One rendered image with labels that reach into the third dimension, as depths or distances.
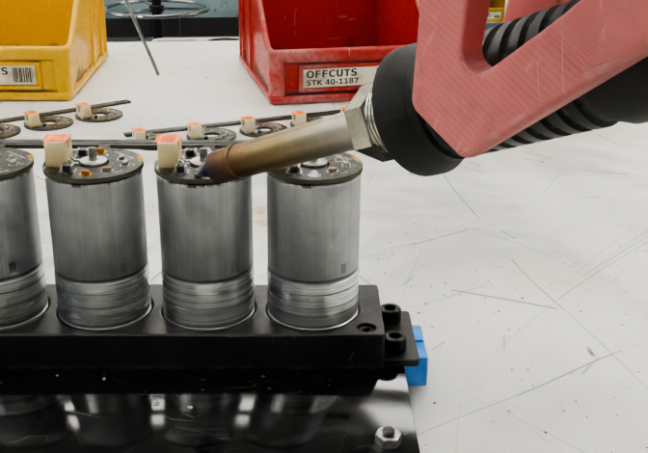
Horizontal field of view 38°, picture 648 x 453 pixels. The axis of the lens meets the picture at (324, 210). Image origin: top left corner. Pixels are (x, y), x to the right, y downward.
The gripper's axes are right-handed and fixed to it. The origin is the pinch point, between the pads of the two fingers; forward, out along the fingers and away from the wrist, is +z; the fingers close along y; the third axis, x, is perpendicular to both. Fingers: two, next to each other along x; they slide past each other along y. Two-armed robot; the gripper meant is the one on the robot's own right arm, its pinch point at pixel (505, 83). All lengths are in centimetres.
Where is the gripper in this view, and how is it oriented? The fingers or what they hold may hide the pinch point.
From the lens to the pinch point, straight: 16.5
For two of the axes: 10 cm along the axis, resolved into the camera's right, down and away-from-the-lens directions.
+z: -3.8, 6.7, 6.4
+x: 6.1, 7.0, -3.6
